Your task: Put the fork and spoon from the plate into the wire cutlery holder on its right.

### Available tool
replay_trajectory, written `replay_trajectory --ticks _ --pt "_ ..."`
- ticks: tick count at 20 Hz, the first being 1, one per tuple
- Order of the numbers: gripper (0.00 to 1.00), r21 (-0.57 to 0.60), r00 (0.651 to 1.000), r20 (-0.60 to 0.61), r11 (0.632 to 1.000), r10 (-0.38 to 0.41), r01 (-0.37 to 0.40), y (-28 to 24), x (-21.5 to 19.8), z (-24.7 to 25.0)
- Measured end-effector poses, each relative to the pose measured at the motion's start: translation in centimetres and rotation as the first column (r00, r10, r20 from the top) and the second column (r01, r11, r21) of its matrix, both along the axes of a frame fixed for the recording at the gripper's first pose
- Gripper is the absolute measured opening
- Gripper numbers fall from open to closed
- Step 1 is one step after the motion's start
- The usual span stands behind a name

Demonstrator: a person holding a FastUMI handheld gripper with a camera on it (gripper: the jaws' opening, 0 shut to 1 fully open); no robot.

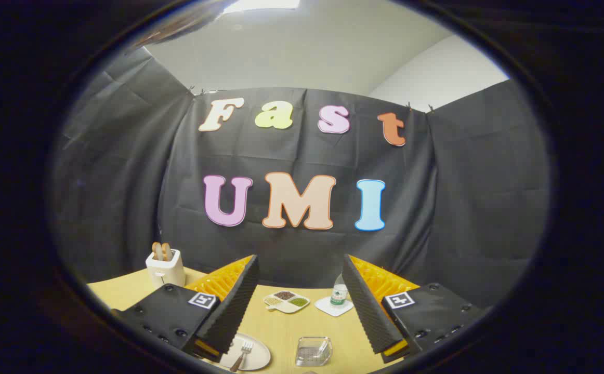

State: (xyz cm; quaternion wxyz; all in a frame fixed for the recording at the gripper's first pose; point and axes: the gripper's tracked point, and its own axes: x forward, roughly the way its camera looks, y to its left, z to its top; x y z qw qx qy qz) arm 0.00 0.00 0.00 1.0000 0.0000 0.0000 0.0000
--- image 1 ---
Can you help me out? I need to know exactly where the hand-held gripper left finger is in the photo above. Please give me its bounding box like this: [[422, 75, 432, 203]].
[[111, 254, 261, 363]]

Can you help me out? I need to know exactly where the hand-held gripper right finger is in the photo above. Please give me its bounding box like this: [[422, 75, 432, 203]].
[[342, 254, 485, 364]]

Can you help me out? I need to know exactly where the clear water bottle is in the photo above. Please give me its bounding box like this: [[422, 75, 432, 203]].
[[331, 274, 348, 308]]

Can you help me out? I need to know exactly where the white square coaster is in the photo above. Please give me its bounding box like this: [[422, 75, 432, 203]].
[[314, 296, 354, 317]]

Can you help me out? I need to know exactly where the silver fork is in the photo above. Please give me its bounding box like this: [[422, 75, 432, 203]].
[[229, 341, 254, 372]]

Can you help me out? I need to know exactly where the divided snack dish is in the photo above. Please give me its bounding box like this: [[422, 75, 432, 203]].
[[264, 291, 311, 314]]

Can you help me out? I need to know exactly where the white round plate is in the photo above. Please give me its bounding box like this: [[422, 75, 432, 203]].
[[219, 332, 271, 371]]

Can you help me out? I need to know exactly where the clear glass square container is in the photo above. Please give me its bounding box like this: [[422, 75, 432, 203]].
[[295, 336, 333, 367]]

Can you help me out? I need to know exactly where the white toaster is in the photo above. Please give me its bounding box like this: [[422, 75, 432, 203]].
[[146, 249, 186, 289]]

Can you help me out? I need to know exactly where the black backdrop cloth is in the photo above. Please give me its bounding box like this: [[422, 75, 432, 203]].
[[48, 46, 551, 310]]

